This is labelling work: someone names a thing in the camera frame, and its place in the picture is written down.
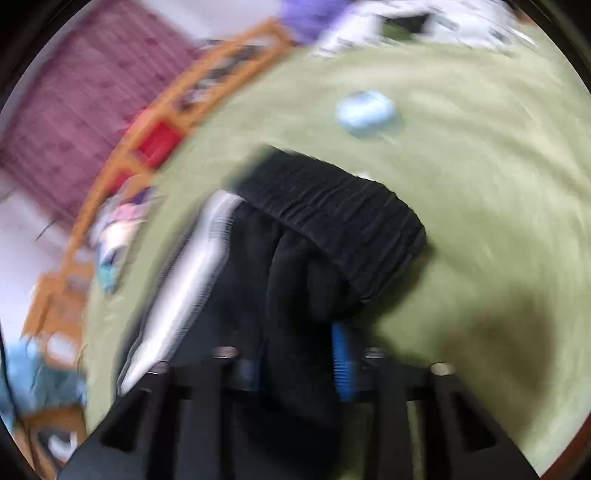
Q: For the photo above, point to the red box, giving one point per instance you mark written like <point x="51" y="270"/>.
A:
<point x="157" y="141"/>

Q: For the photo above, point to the teal cloth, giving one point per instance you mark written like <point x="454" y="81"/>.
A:
<point x="39" y="378"/>

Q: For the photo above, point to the light blue small object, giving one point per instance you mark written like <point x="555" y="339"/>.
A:
<point x="365" y="113"/>

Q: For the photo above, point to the orange wooden bed frame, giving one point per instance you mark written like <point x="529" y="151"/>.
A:
<point x="138" y="152"/>

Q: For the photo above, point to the green bed sheet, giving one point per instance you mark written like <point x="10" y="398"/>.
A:
<point x="461" y="221"/>

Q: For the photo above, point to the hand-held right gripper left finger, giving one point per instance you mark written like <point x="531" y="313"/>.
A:
<point x="247" y="374"/>

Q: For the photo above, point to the purple cloth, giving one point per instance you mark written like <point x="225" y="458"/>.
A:
<point x="309" y="16"/>

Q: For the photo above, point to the pink and white clothes pile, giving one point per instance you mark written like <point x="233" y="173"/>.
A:
<point x="121" y="235"/>

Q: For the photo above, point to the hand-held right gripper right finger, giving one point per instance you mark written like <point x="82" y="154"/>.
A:
<point x="344" y="364"/>

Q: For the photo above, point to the black pants with white stripe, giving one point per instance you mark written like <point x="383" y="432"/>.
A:
<point x="318" y="240"/>

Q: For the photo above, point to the maroon patterned rug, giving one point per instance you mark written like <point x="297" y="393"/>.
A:
<point x="87" y="101"/>

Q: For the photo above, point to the white printed cloth pile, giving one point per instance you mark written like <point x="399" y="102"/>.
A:
<point x="415" y="23"/>

